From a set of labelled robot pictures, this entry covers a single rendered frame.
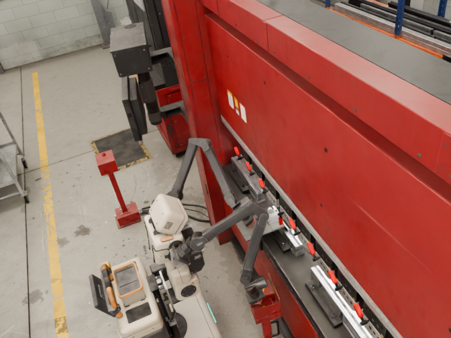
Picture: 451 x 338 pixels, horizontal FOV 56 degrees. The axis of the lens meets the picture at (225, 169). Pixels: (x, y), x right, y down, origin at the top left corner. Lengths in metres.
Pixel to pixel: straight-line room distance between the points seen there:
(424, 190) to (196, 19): 1.95
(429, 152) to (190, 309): 2.38
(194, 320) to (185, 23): 2.04
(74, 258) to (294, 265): 2.40
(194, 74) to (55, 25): 6.47
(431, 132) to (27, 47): 8.64
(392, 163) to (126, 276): 1.85
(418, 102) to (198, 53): 1.91
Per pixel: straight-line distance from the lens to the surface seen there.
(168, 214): 2.32
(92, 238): 4.47
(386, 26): 4.23
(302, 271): 2.60
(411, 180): 1.36
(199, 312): 3.22
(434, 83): 1.37
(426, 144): 1.23
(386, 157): 1.42
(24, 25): 9.22
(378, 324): 1.99
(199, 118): 3.11
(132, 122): 3.17
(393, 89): 1.33
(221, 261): 3.84
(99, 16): 9.03
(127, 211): 4.40
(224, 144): 3.30
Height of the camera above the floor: 2.92
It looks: 37 degrees down
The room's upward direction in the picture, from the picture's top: 10 degrees counter-clockwise
